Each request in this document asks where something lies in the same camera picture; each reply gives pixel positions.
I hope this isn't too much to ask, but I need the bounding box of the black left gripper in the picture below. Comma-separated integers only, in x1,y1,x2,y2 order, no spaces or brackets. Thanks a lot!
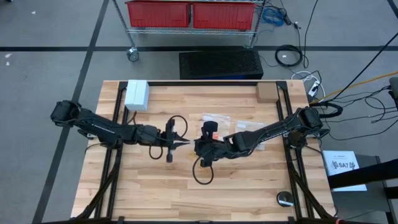
157,118,191,164

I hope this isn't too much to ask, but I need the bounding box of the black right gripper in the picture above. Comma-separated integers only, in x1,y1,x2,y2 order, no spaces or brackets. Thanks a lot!
194,121,233,167

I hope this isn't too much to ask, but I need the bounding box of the white rectangular box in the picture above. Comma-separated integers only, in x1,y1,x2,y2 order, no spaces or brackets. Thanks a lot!
124,79,150,112

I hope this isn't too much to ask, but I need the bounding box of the black perforated floor mat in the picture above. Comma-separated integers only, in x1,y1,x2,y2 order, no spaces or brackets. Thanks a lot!
178,49,264,80

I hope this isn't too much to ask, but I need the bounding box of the brown cardboard box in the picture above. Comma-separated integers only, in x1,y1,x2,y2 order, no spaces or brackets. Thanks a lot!
256,82,280,104

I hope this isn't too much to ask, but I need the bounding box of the small round spool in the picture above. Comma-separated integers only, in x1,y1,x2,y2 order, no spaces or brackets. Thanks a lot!
276,190,295,208

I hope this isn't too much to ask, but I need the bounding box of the white power strip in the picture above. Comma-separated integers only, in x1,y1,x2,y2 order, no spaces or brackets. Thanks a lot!
307,80,321,98

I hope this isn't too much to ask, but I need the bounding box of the red plastic bin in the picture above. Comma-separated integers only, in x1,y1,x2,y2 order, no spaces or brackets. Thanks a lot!
125,0,191,28
192,1,256,31

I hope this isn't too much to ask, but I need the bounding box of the white printed booklet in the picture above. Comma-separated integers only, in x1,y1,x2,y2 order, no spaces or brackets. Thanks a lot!
322,150,368,192

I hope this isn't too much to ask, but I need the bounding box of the gray side table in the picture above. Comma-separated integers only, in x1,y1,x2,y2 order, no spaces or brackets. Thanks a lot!
329,154,394,224

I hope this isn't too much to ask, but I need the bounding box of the black metal beam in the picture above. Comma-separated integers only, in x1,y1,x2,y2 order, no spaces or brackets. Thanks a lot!
327,157,398,190

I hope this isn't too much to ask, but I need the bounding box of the gray plastic object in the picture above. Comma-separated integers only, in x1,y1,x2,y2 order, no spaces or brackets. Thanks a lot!
388,76,398,110

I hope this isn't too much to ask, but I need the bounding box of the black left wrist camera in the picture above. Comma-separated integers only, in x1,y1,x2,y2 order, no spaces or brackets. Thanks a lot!
159,130,174,147

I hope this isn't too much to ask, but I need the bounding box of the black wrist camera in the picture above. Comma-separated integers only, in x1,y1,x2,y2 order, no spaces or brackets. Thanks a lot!
206,149,226,166
159,130,174,147

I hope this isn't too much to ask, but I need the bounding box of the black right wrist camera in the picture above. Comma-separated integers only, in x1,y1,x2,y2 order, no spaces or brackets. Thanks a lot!
206,149,226,166

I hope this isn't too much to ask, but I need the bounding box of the black left camera cable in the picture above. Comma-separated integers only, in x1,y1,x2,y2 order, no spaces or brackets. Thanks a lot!
169,114,189,138

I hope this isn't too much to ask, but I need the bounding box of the black camera cable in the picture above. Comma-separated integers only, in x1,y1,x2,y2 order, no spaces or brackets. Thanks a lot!
169,114,189,138
192,155,215,185

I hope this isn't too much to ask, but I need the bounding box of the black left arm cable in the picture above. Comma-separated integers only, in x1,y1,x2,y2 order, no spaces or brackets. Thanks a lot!
148,144,164,161

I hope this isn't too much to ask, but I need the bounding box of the black right camera cable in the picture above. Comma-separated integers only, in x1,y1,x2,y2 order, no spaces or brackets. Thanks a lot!
192,155,215,185

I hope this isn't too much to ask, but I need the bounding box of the black aluminium table frame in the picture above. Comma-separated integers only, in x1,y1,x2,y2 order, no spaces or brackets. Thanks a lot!
70,80,338,224

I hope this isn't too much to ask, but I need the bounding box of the chrome wire shelving rack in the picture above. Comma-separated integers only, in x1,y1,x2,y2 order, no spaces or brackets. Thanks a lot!
111,0,268,62

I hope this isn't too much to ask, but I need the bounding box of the black cable coil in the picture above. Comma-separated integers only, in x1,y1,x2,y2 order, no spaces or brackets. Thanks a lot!
274,44,304,68

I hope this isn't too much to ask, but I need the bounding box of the white cable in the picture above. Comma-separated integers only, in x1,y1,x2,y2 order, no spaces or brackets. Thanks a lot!
290,70,326,101

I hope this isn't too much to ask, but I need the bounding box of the thick black cable loop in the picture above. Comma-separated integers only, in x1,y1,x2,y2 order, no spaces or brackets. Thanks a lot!
310,101,344,119

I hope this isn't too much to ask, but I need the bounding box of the blue cable coil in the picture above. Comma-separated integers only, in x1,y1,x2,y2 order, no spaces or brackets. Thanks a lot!
261,6,285,27

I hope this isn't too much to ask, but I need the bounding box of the thin black floor cable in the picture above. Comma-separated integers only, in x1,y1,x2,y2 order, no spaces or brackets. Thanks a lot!
328,118,398,141

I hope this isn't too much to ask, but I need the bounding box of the long thin black cable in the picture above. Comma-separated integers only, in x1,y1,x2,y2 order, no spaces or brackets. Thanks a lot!
303,0,320,68

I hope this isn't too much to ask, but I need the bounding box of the thick black diagonal cable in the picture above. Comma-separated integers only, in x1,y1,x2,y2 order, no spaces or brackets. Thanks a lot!
331,39,398,101

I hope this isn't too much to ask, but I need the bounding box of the yellow cable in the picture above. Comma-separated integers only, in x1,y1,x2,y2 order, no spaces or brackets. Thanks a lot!
310,71,398,103

